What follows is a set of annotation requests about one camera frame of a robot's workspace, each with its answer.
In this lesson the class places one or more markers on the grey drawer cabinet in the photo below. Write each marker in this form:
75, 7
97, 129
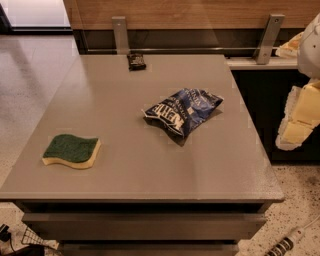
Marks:
145, 195

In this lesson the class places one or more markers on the white power strip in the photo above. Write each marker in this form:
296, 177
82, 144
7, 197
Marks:
290, 240

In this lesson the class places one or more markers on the black cable plug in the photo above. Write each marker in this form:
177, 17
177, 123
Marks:
5, 235

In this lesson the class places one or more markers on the green and yellow sponge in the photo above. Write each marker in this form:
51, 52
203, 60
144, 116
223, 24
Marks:
72, 151

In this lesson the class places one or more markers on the right metal bracket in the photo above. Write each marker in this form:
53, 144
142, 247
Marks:
263, 52

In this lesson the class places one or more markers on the black rxbar chocolate wrapper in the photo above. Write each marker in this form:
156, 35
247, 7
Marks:
136, 62

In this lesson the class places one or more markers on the blue chip bag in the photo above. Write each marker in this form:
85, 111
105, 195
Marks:
184, 111

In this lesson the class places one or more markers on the black wire basket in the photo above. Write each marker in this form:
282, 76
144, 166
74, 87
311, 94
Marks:
29, 237

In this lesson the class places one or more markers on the metal bracket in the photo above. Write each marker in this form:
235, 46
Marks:
263, 52
120, 35

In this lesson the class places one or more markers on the left metal bracket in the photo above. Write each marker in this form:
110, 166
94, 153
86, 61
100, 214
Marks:
120, 35

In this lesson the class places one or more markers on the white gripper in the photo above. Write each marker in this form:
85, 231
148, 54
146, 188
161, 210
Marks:
310, 50

